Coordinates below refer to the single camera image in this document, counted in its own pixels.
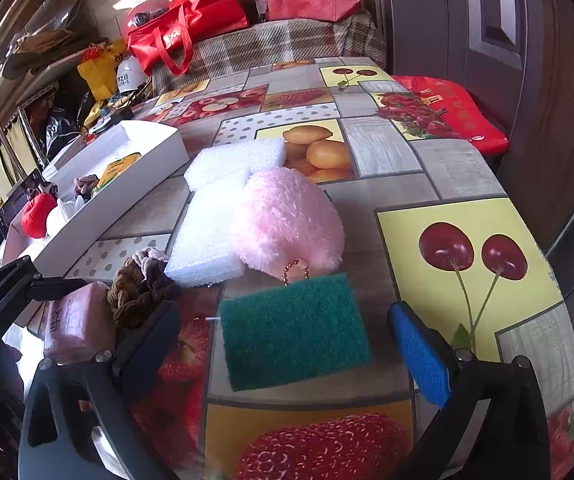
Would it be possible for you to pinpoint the plaid sofa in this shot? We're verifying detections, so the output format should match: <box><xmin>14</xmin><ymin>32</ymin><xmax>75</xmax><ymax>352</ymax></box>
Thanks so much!
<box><xmin>147</xmin><ymin>12</ymin><xmax>388</xmax><ymax>96</ymax></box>

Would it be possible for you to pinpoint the brown panelled door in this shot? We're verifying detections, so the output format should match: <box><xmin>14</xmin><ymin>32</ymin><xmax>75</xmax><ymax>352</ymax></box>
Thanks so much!
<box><xmin>357</xmin><ymin>0</ymin><xmax>574</xmax><ymax>351</ymax></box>

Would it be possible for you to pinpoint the cream ruffled scrunchie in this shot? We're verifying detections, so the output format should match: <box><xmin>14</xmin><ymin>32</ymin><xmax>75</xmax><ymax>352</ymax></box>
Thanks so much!
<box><xmin>132</xmin><ymin>247</ymin><xmax>170</xmax><ymax>267</ymax></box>

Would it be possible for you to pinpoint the black plastic bag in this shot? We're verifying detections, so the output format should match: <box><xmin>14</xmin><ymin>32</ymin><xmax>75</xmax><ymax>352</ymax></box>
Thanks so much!
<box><xmin>44</xmin><ymin>92</ymin><xmax>92</xmax><ymax>161</ymax></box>

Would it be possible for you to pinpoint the white crumpled tissue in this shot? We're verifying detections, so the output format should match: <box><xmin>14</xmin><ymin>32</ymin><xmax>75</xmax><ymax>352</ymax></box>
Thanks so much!
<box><xmin>57</xmin><ymin>195</ymin><xmax>88</xmax><ymax>222</ymax></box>

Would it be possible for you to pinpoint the white cardboard box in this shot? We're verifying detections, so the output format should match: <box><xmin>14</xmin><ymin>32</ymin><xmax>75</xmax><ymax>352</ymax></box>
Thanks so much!
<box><xmin>27</xmin><ymin>120</ymin><xmax>190</xmax><ymax>281</ymax></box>

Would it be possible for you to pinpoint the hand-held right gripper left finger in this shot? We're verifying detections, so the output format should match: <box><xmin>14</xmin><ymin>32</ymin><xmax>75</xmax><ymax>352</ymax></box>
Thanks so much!
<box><xmin>18</xmin><ymin>300</ymin><xmax>182</xmax><ymax>480</ymax></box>

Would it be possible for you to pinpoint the pink tissue pack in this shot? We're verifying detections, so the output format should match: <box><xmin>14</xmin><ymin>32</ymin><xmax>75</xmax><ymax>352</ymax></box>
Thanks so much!
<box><xmin>42</xmin><ymin>281</ymin><xmax>118</xmax><ymax>365</ymax></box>

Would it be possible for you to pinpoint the dark scrunchie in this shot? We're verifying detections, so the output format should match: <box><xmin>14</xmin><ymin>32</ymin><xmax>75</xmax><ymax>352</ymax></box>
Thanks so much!
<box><xmin>73</xmin><ymin>174</ymin><xmax>100</xmax><ymax>199</ymax></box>

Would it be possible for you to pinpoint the red plush toy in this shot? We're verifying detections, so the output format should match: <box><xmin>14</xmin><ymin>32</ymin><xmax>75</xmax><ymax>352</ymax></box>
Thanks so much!
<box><xmin>21</xmin><ymin>192</ymin><xmax>58</xmax><ymax>239</ymax></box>

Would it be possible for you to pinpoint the tan braided hair tie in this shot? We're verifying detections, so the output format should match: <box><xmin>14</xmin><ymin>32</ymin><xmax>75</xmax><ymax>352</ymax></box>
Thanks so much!
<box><xmin>106</xmin><ymin>257</ymin><xmax>168</xmax><ymax>331</ymax></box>

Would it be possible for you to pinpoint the brown scrunchie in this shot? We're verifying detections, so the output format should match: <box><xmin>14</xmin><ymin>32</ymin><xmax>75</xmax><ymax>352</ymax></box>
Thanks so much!
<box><xmin>142</xmin><ymin>260</ymin><xmax>180</xmax><ymax>297</ymax></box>

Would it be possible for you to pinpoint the white helmet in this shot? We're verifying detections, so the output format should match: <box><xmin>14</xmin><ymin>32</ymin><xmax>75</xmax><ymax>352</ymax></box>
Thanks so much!
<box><xmin>116</xmin><ymin>55</ymin><xmax>150</xmax><ymax>96</ymax></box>

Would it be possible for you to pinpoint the red printed plastic bag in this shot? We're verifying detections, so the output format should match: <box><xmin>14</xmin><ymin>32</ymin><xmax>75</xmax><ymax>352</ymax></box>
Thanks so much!
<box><xmin>392</xmin><ymin>75</ymin><xmax>510</xmax><ymax>157</ymax></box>

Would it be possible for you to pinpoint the yellow plastic bag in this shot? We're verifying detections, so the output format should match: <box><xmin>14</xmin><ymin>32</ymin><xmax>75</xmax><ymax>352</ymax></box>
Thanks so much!
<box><xmin>77</xmin><ymin>40</ymin><xmax>130</xmax><ymax>102</ymax></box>

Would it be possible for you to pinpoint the glossy red tote bag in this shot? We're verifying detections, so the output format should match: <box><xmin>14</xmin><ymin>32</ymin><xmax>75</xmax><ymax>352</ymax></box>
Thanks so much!
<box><xmin>127</xmin><ymin>0</ymin><xmax>250</xmax><ymax>79</ymax></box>

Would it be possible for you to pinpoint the pink plush ball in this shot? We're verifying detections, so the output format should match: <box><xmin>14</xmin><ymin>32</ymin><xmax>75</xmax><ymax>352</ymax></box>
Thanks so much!
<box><xmin>229</xmin><ymin>166</ymin><xmax>345</xmax><ymax>287</ymax></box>

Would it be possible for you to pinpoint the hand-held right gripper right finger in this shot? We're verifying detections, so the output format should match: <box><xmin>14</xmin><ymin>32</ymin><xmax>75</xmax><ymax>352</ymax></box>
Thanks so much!
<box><xmin>387</xmin><ymin>301</ymin><xmax>552</xmax><ymax>480</ymax></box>

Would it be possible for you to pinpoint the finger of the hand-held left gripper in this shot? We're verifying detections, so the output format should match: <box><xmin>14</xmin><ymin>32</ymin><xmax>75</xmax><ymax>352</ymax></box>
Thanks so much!
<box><xmin>29</xmin><ymin>276</ymin><xmax>88</xmax><ymax>303</ymax></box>

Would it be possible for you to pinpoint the fruit print tablecloth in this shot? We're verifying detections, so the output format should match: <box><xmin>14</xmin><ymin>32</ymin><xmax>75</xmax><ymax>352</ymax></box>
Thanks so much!
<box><xmin>0</xmin><ymin>57</ymin><xmax>574</xmax><ymax>480</ymax></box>

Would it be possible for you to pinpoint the green scouring pad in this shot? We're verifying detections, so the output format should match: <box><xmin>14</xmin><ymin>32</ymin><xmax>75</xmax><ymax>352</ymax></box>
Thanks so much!
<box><xmin>219</xmin><ymin>272</ymin><xmax>372</xmax><ymax>393</ymax></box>

